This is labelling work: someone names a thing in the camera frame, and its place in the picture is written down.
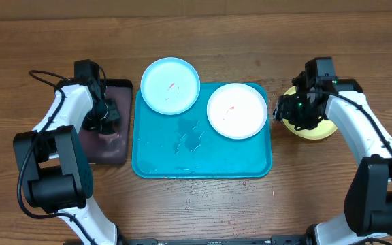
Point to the yellow green plate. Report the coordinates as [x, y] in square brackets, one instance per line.
[324, 129]

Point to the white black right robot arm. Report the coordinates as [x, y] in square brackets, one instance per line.
[321, 95]

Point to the white plate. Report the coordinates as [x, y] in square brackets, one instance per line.
[237, 111]

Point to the pink cleaning sponge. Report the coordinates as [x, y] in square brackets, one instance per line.
[109, 136]

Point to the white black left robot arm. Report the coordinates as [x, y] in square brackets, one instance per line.
[55, 177]

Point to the black water tray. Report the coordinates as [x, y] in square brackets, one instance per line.
[111, 152]

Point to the light blue plate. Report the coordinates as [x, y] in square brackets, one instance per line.
[170, 86]

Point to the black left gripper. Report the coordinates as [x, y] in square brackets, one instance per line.
[90, 125]

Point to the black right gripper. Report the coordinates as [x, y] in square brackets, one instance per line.
[284, 111]

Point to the teal serving tray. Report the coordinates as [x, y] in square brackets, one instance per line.
[186, 145]

